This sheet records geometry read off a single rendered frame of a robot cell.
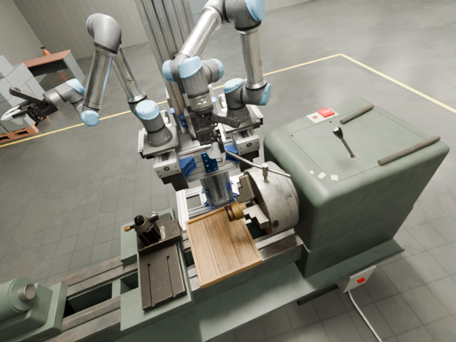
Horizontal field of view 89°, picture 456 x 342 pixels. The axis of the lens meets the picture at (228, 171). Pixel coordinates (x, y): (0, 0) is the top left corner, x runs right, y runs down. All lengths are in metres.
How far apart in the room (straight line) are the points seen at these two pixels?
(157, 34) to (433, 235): 2.46
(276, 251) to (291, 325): 0.88
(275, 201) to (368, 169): 0.37
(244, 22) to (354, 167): 0.73
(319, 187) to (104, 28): 1.09
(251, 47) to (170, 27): 0.45
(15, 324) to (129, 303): 0.43
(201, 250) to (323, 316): 1.11
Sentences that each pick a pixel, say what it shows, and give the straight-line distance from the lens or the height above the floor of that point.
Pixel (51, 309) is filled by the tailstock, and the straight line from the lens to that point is 1.44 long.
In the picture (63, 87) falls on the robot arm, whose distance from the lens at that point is 1.39.
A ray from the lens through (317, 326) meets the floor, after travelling 2.00.
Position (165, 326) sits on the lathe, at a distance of 1.54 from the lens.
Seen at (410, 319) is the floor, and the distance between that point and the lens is 2.18.
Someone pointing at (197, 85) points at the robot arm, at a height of 1.65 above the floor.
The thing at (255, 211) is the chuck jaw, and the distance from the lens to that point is 1.02.
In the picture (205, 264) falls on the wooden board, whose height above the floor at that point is 0.89.
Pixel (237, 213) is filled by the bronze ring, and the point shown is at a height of 1.10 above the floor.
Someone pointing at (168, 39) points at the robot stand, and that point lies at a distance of 1.40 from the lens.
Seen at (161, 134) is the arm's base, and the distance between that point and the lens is 1.40.
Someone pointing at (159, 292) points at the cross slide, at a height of 0.97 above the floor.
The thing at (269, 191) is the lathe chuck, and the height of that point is 1.22.
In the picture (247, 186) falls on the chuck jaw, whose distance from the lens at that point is 1.04.
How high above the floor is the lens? 1.94
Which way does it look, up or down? 44 degrees down
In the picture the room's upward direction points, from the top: 13 degrees counter-clockwise
